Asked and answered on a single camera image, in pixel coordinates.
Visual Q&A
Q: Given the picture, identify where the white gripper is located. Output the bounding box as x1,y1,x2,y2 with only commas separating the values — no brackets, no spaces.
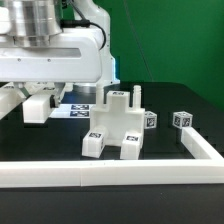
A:
0,28,102,108

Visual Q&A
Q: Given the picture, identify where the white chair back part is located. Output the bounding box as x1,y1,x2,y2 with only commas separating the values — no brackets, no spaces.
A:
0,81,74,125

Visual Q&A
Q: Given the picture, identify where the white chair seat part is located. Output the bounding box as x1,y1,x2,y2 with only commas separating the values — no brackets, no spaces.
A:
90,84,145,146

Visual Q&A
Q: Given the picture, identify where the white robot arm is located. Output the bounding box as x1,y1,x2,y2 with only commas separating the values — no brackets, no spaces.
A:
0,0,118,106

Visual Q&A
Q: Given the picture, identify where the white base tag sheet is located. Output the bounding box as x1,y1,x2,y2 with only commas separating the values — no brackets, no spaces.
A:
50,104,93,119

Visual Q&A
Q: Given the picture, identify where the white tagged nut cube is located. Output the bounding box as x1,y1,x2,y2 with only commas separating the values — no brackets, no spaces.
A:
144,111,157,129
172,111,193,129

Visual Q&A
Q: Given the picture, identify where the white U-shaped obstacle fence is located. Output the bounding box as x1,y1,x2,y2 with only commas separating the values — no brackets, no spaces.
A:
0,127,224,188

